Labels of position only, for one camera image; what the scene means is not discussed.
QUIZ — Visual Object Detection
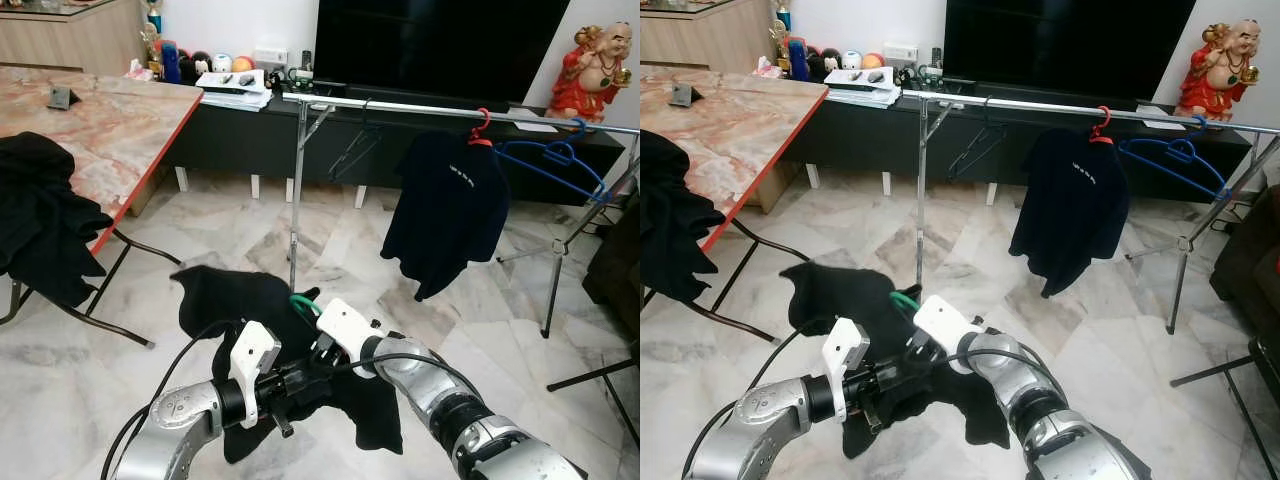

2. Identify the blue plastic hanger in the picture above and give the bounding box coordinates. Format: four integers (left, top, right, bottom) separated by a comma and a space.
493, 118, 611, 204
1118, 116, 1234, 203

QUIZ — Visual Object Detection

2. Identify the silver metal clothes rack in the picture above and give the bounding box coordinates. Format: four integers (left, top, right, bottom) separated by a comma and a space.
900, 88, 1280, 336
283, 92, 641, 339

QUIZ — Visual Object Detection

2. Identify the black ribbed garment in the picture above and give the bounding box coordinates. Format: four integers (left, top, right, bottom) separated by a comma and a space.
640, 130, 728, 304
0, 130, 116, 308

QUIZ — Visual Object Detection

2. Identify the black flat television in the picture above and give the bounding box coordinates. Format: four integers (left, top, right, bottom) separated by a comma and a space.
943, 0, 1198, 103
314, 0, 571, 106

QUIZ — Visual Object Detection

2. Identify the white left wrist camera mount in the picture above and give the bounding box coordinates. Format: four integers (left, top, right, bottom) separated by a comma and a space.
228, 321, 283, 431
821, 317, 872, 423

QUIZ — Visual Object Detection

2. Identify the black printed T-shirt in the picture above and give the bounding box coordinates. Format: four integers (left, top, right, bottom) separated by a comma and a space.
780, 262, 1011, 461
170, 264, 406, 464

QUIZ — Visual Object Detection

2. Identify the black plastic hanger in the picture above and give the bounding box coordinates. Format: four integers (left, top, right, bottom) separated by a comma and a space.
947, 95, 1006, 181
328, 98, 383, 184

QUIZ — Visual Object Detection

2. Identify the black TV console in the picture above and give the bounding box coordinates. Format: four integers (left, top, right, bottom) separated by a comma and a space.
165, 85, 629, 208
785, 82, 1256, 208

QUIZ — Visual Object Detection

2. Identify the gold blue trophy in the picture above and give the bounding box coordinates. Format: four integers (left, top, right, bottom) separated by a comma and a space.
140, 0, 166, 73
768, 0, 794, 71

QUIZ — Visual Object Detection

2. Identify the navy blue garment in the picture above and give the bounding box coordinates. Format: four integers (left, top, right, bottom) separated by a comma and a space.
1008, 127, 1132, 299
380, 130, 511, 301

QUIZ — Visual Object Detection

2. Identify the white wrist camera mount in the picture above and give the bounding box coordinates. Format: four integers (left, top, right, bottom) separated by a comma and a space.
913, 294, 986, 376
228, 321, 283, 431
821, 317, 872, 423
315, 297, 386, 379

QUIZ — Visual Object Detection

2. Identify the red seated figurine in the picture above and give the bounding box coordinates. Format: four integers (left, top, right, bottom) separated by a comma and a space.
548, 22, 635, 124
1175, 20, 1264, 122

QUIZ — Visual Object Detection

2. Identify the marble folding table red edge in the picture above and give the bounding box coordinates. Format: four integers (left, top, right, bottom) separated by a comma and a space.
640, 65, 829, 346
0, 65, 206, 351

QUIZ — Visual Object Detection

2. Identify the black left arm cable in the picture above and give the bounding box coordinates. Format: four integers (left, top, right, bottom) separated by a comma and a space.
100, 320, 241, 480
683, 322, 831, 480

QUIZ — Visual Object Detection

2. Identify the white paper sheet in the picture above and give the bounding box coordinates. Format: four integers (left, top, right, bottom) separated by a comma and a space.
505, 108, 561, 134
1135, 105, 1186, 131

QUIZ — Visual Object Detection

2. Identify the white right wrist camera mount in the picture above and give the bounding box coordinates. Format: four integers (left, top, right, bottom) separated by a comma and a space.
315, 297, 386, 379
913, 294, 986, 376

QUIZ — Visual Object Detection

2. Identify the stack of white papers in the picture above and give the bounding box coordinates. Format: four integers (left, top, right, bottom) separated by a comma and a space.
823, 68, 903, 109
195, 70, 273, 111

